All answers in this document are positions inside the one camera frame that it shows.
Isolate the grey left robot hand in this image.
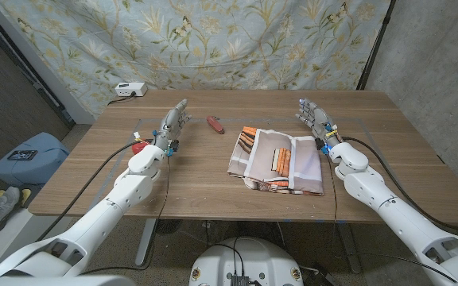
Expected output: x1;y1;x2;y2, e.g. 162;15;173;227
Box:
153;99;193;149

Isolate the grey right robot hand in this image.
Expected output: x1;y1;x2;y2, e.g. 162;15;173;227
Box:
294;98;344;149

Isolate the beige orange patterned cloth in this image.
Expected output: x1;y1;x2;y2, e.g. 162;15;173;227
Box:
227;126;324;196

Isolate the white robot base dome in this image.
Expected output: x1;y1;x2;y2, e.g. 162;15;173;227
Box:
188;237;305;286

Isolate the red ball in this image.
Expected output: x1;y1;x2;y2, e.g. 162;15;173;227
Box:
131;141;150;155

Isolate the red swiss knife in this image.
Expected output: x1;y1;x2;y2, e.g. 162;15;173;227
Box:
206;115;226;135

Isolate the floral printed backdrop cloth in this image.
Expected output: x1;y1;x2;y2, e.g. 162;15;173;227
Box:
0;0;391;120

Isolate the black flat device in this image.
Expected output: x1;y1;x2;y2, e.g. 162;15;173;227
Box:
7;149;39;161

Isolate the white power strip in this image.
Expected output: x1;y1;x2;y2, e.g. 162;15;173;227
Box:
114;82;149;98

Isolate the black backdrop stand pole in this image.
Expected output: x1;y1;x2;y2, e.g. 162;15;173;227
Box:
355;0;397;91

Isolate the grey table leg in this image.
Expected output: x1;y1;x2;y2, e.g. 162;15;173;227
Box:
134;218;158;267
336;222;362;275

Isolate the white robot torso panel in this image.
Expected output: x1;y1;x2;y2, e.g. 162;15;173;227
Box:
0;274;137;286

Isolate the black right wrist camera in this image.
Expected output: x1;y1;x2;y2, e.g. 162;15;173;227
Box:
315;137;331;155

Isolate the black power strip cable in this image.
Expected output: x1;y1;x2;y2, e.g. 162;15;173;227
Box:
107;91;138;106

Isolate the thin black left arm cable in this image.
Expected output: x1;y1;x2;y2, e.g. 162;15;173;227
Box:
80;154;171;276

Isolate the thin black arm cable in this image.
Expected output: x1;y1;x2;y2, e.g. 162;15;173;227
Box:
325;153;458;284
80;154;171;276

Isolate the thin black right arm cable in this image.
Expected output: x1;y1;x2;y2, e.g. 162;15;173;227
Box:
325;153;458;284

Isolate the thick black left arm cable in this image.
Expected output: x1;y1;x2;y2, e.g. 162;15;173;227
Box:
33;137;155;242

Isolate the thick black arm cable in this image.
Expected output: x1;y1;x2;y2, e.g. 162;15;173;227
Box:
342;136;458;232
33;137;155;242

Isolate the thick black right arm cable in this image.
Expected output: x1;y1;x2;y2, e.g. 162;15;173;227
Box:
342;136;458;232

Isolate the dark slanted wall rail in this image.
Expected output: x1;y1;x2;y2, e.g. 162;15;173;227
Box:
0;3;76;129

